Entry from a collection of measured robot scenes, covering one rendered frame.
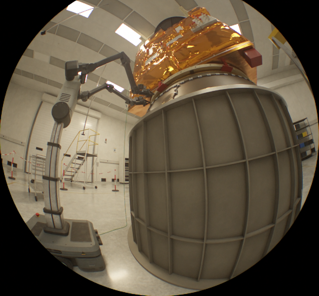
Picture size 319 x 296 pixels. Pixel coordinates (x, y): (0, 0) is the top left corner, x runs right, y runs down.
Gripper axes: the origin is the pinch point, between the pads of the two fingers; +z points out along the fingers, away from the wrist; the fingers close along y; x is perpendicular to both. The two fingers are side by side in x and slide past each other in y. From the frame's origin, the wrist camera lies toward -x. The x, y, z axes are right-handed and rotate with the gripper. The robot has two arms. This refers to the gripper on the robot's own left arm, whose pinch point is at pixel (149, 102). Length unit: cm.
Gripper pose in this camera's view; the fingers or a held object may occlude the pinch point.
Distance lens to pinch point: 152.2
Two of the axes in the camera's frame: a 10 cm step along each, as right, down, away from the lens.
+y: -2.4, 3.3, 9.1
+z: 9.5, -1.3, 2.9
